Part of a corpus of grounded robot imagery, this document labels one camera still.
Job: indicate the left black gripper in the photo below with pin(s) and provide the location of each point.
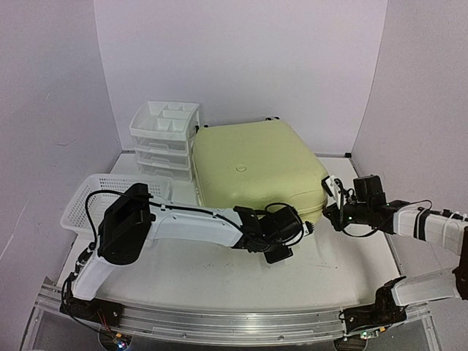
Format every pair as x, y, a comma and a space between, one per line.
272, 259

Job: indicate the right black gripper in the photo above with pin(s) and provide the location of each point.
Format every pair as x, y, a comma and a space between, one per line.
333, 217

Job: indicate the pale yellow hard suitcase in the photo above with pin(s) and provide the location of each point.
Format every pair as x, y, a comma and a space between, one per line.
256, 164

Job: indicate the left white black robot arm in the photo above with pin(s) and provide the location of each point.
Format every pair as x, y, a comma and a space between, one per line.
123, 222

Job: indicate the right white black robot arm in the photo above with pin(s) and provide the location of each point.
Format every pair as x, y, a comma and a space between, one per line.
413, 229

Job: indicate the white plastic drawer organizer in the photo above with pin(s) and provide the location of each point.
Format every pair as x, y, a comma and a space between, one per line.
162, 134

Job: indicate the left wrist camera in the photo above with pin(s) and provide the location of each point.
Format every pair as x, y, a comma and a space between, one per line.
308, 228

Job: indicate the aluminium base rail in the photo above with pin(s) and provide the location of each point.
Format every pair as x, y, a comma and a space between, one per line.
258, 329

